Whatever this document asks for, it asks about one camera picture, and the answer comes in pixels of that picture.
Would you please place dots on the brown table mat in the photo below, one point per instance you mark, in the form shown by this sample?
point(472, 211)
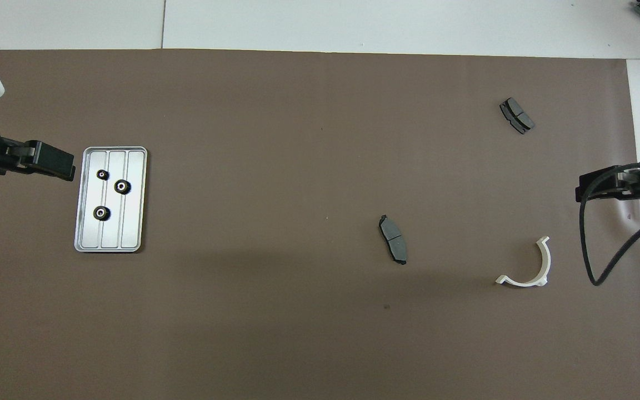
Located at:
point(298, 139)

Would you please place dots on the short grey brake pad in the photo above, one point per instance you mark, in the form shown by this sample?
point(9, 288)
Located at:
point(516, 115)

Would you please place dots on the long grey brake pad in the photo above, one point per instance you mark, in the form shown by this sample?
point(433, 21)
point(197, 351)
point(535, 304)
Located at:
point(393, 239)

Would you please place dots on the large black bearing gear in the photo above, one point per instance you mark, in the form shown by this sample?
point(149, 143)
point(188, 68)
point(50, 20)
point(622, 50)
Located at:
point(123, 187)
point(101, 213)

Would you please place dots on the white curved plastic bracket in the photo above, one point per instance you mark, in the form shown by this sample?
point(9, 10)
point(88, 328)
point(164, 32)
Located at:
point(545, 261)

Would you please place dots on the silver metal tray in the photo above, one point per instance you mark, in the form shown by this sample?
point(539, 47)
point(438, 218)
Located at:
point(131, 222)

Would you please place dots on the small black bearing gear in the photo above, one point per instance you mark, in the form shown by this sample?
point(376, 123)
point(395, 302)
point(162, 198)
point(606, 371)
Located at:
point(102, 175)

